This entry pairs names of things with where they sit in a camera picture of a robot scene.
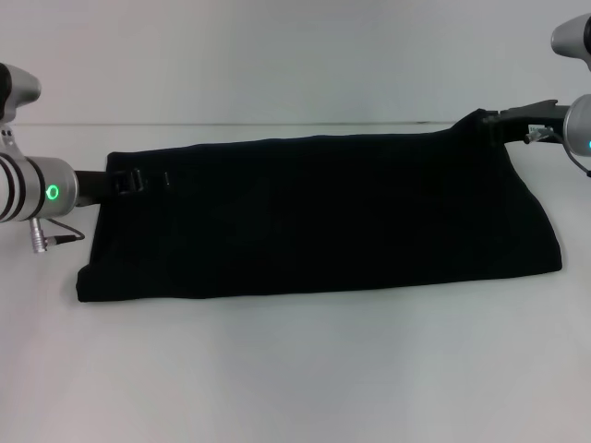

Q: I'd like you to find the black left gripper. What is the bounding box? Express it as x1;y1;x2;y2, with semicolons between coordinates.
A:
73;168;175;208

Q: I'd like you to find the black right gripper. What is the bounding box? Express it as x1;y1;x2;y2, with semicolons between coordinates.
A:
482;99;573;145

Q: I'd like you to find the black t-shirt with FREE print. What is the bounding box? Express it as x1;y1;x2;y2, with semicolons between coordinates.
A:
76;108;564;305

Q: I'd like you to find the thin black cable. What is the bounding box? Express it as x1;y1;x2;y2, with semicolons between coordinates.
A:
45;219;87;245
552;132;591;179

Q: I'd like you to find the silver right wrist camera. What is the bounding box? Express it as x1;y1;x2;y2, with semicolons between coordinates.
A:
550;13;591;73

